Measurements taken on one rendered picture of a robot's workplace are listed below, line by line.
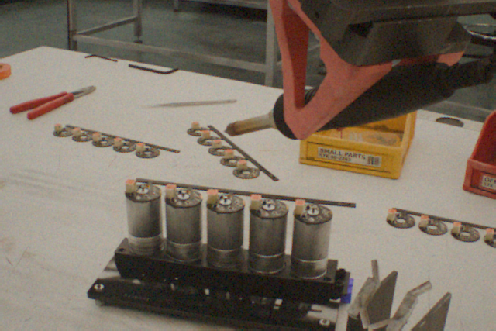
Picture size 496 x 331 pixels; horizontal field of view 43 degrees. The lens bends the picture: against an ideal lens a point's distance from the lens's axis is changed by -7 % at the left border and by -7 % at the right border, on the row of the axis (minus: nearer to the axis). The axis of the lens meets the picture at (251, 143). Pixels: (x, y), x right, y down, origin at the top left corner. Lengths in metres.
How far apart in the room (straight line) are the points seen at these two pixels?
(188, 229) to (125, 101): 0.40
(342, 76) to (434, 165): 0.43
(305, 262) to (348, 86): 0.19
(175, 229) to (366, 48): 0.23
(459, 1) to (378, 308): 0.17
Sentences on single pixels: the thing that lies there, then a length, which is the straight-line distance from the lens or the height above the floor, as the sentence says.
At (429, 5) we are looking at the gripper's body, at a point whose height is 0.97.
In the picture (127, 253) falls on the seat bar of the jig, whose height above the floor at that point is 0.77.
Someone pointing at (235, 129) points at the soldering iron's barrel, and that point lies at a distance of 0.38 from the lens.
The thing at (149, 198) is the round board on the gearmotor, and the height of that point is 0.81.
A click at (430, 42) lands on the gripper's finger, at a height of 0.95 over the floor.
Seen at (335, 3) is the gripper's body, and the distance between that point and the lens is 0.22.
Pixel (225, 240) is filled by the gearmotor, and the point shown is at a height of 0.79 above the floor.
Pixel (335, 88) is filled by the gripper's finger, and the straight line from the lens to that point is 0.26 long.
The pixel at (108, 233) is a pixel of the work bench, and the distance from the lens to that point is 0.52.
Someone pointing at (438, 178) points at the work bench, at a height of 0.75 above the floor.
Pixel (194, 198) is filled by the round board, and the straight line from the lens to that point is 0.43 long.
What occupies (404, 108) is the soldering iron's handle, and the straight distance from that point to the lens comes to 0.27.
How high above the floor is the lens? 1.01
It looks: 22 degrees down
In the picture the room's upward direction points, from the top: 2 degrees clockwise
